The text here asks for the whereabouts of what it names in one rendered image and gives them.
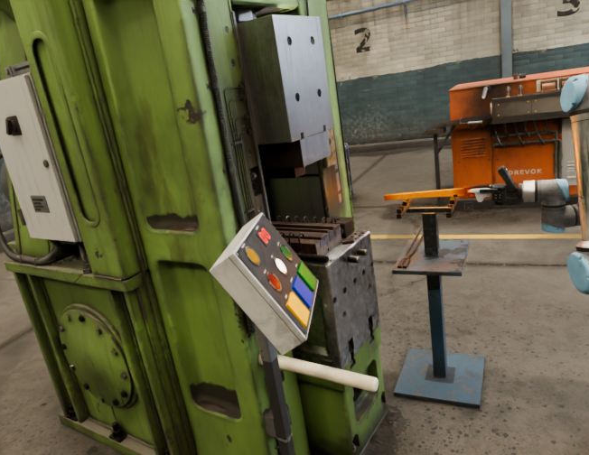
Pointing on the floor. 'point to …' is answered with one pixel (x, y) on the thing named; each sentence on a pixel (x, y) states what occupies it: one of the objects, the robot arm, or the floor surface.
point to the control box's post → (275, 392)
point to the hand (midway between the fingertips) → (471, 189)
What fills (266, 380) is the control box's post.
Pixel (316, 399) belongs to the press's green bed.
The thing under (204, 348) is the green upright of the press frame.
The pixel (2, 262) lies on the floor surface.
